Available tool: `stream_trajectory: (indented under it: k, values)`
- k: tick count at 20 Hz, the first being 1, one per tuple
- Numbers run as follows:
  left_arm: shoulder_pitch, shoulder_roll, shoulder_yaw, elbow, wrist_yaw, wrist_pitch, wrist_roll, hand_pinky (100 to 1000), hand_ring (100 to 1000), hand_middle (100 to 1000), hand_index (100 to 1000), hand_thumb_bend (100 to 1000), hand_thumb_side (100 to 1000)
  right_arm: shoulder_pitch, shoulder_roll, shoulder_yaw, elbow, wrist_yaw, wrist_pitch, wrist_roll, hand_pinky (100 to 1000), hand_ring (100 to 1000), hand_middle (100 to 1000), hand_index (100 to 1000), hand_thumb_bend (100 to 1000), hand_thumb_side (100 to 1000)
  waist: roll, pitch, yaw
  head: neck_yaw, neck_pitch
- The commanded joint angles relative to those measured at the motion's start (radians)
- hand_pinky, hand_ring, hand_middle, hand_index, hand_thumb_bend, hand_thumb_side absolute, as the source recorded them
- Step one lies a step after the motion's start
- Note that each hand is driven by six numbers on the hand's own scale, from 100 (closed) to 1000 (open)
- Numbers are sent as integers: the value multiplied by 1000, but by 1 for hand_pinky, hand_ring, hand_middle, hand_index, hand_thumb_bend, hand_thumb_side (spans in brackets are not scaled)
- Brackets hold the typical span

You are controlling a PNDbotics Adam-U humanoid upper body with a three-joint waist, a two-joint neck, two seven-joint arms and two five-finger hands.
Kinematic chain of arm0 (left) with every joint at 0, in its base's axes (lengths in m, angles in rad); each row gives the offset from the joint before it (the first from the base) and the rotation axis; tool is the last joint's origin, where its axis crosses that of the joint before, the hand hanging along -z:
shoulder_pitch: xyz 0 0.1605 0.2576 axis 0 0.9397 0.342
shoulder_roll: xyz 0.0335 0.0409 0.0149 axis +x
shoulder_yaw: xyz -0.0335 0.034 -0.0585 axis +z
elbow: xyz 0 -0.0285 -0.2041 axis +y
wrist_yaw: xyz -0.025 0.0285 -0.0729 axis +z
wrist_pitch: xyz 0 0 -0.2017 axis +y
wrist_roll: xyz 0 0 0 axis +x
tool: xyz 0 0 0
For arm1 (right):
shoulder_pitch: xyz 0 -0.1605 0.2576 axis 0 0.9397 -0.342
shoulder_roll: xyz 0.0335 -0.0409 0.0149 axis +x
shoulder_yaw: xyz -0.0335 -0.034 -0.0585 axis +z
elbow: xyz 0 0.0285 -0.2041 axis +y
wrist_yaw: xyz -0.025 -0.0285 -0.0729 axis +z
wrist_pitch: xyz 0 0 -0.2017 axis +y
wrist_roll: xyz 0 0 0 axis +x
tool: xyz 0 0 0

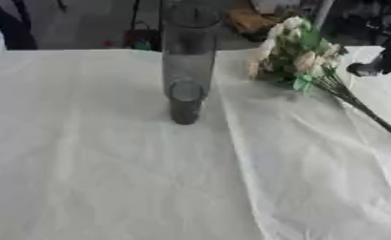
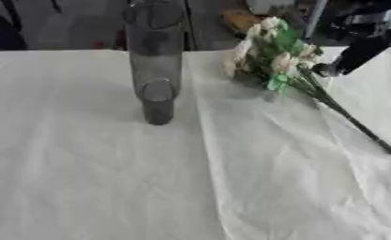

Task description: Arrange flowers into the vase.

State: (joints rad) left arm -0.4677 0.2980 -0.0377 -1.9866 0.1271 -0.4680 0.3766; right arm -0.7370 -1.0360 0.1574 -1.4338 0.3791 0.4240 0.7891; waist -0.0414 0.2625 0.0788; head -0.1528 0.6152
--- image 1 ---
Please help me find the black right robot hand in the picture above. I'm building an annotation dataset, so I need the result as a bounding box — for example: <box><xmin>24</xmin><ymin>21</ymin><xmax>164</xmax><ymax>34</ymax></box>
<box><xmin>344</xmin><ymin>37</ymin><xmax>391</xmax><ymax>78</ymax></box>

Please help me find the tall grey glass vase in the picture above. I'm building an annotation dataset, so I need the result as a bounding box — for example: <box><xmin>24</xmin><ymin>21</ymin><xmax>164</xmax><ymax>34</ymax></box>
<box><xmin>158</xmin><ymin>0</ymin><xmax>221</xmax><ymax>126</ymax></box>

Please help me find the white artificial flower bouquet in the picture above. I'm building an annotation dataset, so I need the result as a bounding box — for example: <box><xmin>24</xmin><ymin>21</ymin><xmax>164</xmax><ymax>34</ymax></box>
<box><xmin>244</xmin><ymin>15</ymin><xmax>391</xmax><ymax>143</ymax></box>

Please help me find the tan cardboard box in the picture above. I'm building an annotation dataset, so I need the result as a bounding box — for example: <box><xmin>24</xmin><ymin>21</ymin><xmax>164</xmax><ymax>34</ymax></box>
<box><xmin>222</xmin><ymin>7</ymin><xmax>280</xmax><ymax>35</ymax></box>

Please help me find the red and black bag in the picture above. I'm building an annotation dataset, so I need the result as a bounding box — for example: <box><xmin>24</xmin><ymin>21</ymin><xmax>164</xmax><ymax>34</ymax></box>
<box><xmin>121</xmin><ymin>20</ymin><xmax>162</xmax><ymax>52</ymax></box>

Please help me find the person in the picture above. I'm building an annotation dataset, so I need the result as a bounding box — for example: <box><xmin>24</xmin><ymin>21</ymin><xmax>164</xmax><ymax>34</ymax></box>
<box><xmin>0</xmin><ymin>0</ymin><xmax>39</xmax><ymax>52</ymax></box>

